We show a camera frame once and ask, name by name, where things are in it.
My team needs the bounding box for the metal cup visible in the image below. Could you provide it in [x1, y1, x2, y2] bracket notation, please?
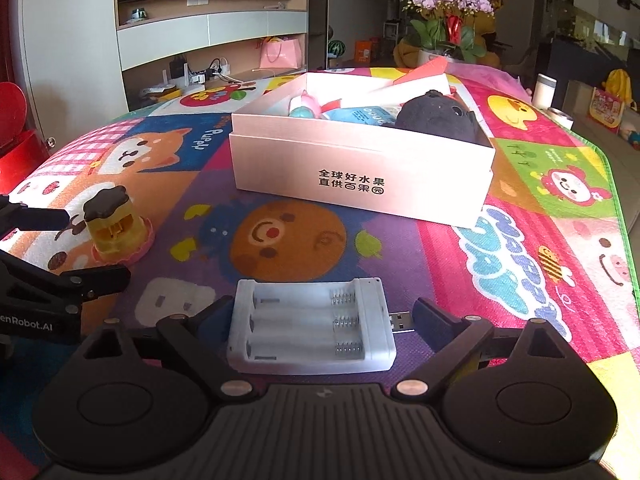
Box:
[546, 106, 575, 130]

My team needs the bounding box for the yellow cartoon bag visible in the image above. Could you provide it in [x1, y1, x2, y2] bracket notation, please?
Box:
[589, 67, 632, 133]

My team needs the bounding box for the white battery charger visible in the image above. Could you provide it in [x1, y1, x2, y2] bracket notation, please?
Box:
[226, 277, 416, 375]

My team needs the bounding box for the pink cardboard box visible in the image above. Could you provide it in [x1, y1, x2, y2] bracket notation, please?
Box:
[230, 71, 497, 226]

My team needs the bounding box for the white cylinder canister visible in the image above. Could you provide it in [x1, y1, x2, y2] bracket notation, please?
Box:
[531, 74, 557, 110]

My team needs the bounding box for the white stool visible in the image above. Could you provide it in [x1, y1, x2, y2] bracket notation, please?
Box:
[382, 20, 403, 53]

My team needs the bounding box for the dark grey plush toy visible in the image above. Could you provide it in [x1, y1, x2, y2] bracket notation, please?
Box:
[395, 89, 478, 136]

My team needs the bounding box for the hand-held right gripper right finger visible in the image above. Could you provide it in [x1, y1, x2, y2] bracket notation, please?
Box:
[392, 297, 573, 401]

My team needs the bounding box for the pink gift bag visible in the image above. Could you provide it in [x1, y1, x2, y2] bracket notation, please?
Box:
[259, 36, 305, 68]

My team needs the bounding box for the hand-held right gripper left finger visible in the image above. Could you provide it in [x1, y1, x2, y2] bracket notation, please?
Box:
[82, 296, 257, 401]

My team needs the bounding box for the colourful cartoon play mat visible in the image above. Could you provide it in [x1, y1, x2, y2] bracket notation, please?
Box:
[0, 62, 640, 480]

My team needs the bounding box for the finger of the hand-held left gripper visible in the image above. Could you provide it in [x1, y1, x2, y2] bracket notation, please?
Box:
[0, 250, 132, 312]
[0, 192, 71, 241]

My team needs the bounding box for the black fish tank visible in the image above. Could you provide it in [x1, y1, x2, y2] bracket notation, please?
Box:
[537, 0, 640, 111]

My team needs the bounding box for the pink pig toy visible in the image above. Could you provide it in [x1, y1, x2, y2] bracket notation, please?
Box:
[289, 90, 328, 120]

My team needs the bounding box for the blue tissue packet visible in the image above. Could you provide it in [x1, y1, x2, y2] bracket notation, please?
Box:
[330, 104, 401, 128]

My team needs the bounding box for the red object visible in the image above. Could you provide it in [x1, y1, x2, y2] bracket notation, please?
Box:
[0, 81, 51, 176]

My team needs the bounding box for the white router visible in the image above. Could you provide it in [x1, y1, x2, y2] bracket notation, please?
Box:
[162, 62, 208, 88]

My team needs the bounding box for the purple orchid plant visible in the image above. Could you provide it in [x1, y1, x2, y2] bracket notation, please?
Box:
[400, 0, 496, 65]

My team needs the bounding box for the yellow pudding toy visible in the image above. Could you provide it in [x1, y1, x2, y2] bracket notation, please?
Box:
[81, 185, 155, 267]

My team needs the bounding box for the white wall cabinet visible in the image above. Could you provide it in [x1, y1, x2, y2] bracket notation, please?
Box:
[114, 0, 311, 111]

